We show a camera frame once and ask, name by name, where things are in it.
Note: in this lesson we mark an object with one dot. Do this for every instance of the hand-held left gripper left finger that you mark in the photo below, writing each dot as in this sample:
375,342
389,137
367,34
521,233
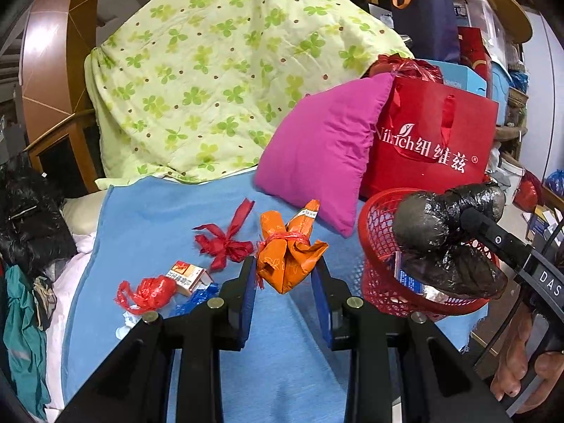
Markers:
249,299

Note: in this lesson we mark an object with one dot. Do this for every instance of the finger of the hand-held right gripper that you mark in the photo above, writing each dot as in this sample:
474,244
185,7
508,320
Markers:
489,234

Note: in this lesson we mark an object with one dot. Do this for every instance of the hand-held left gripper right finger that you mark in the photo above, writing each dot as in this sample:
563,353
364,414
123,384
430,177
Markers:
320,313

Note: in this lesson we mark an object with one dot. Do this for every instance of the orange wrapper bundle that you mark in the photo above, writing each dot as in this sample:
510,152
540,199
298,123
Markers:
286,264

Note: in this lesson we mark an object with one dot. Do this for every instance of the blue plastic bag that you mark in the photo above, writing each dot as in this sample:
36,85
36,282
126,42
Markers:
198,298

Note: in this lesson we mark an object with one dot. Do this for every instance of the red mesh basket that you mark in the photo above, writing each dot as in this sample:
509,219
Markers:
379,282

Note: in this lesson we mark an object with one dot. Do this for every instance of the black plastic bag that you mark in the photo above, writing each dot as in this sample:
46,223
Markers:
423,224

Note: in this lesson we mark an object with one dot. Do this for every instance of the red plastic bag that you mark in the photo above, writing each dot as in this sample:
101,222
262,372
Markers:
152,293

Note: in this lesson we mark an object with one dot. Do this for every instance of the person's right hand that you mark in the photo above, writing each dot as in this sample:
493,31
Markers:
511,361

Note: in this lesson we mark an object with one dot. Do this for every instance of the red ribbon strip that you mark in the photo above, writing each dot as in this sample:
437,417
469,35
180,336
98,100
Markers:
227,242

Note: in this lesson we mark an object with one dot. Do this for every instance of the cigarette box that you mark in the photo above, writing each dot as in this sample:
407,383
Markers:
187,273

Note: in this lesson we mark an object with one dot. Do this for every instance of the blue and white packet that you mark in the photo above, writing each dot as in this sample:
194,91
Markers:
407,275

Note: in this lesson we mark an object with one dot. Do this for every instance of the light blue blanket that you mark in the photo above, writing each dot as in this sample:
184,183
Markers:
176,211

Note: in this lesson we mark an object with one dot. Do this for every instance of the red paper shopping bag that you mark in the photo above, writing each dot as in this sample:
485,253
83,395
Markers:
440,119

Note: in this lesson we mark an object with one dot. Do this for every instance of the crumpled white paper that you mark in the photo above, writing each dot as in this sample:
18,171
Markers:
125,328

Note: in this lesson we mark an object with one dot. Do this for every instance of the blue plastic bin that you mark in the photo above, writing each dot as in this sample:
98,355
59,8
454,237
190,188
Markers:
501,83

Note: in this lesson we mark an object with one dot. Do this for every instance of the magenta pillow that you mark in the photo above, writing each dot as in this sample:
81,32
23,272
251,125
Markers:
321,154

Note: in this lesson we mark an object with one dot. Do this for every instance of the light blue box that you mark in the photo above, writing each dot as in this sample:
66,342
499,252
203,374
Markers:
458,75

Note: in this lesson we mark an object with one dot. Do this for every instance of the red gift box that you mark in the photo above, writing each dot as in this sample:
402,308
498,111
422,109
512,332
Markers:
473,53

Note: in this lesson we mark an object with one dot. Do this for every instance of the white bed sheet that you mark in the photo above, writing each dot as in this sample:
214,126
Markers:
66,282

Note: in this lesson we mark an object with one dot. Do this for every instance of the crinkled red foil bag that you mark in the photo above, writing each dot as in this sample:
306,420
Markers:
405,68

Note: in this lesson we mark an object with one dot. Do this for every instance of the cream pillow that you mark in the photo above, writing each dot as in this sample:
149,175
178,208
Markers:
83,211

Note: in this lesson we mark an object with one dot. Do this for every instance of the olive cloth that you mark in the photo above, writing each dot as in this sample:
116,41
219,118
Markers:
44,302

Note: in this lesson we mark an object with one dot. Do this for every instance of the clear plastic container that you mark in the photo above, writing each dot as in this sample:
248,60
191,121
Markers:
484,17

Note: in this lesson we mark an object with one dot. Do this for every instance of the green clover quilt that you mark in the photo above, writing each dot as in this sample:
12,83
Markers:
220,75

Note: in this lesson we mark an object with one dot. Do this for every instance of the black glossy jacket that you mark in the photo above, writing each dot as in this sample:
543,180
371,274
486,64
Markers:
31,229

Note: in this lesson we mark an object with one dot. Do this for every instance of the dark wooden cabinet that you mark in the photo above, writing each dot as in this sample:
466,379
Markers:
66,158

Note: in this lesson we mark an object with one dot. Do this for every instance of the teal cloth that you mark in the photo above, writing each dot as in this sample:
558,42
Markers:
22,352

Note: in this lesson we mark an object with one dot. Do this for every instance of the round wooden board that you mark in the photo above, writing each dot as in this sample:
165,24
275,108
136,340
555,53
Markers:
506,0

